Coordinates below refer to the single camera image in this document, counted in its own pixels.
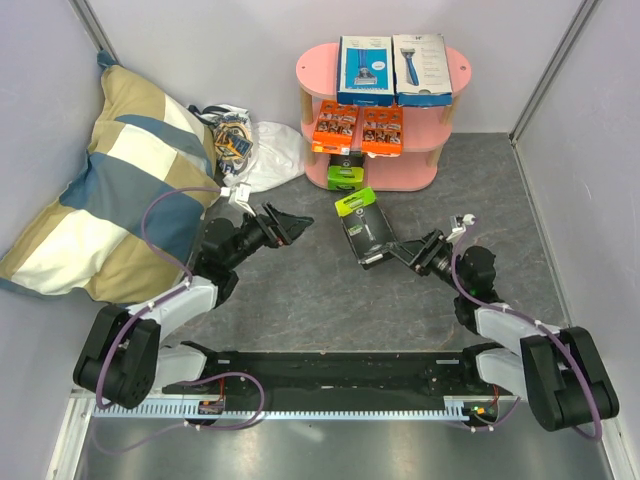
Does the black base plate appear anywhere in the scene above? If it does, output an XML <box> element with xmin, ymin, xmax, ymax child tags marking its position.
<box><xmin>160</xmin><ymin>351</ymin><xmax>521</xmax><ymax>409</ymax></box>

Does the black green razor box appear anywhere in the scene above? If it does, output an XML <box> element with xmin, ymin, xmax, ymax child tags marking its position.
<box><xmin>335</xmin><ymin>187</ymin><xmax>396</xmax><ymax>270</ymax></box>

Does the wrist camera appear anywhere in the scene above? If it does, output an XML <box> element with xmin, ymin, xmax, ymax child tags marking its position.
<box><xmin>220</xmin><ymin>182</ymin><xmax>256</xmax><ymax>217</ymax></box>
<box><xmin>446</xmin><ymin>214</ymin><xmax>476</xmax><ymax>244</ymax></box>

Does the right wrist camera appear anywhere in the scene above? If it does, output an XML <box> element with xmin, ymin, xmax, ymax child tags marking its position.
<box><xmin>446</xmin><ymin>214</ymin><xmax>476</xmax><ymax>244</ymax></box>

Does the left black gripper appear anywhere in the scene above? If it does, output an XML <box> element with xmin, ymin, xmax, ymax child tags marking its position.
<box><xmin>226</xmin><ymin>202</ymin><xmax>313</xmax><ymax>269</ymax></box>

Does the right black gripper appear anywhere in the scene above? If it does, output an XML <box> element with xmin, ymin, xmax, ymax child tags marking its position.
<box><xmin>384</xmin><ymin>227</ymin><xmax>469</xmax><ymax>294</ymax></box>

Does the white blue razor box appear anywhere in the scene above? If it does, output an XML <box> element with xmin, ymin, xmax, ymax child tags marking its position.
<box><xmin>392</xmin><ymin>34</ymin><xmax>453</xmax><ymax>108</ymax></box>

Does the blue razor box clear front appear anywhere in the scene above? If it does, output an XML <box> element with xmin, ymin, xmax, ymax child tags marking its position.
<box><xmin>336</xmin><ymin>36</ymin><xmax>395</xmax><ymax>107</ymax></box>

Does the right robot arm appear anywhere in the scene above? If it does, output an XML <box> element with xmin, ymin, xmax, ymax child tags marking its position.
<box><xmin>386</xmin><ymin>230</ymin><xmax>620</xmax><ymax>441</ymax></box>

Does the green black razor pack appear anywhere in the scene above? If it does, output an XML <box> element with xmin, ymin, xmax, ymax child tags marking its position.
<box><xmin>327</xmin><ymin>153</ymin><xmax>365</xmax><ymax>191</ymax></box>

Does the orange razor box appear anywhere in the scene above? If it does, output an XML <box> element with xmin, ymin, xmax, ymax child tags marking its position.
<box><xmin>361</xmin><ymin>106</ymin><xmax>404</xmax><ymax>157</ymax></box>
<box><xmin>311</xmin><ymin>100</ymin><xmax>359</xmax><ymax>155</ymax></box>

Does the striped blue beige pillow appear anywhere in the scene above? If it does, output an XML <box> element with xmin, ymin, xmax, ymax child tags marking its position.
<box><xmin>1</xmin><ymin>52</ymin><xmax>218</xmax><ymax>305</ymax></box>

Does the pink three-tier shelf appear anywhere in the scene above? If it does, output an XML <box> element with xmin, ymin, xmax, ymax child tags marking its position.
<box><xmin>296</xmin><ymin>43</ymin><xmax>472</xmax><ymax>192</ymax></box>

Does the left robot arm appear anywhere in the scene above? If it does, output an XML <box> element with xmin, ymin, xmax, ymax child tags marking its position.
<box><xmin>73</xmin><ymin>203</ymin><xmax>314</xmax><ymax>409</ymax></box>

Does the grey cable duct rail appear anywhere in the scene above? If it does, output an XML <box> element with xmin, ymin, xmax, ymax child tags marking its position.
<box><xmin>92</xmin><ymin>397</ymin><xmax>469</xmax><ymax>421</ymax></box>

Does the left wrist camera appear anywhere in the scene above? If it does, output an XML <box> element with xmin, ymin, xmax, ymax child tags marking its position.
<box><xmin>220</xmin><ymin>182</ymin><xmax>256</xmax><ymax>217</ymax></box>

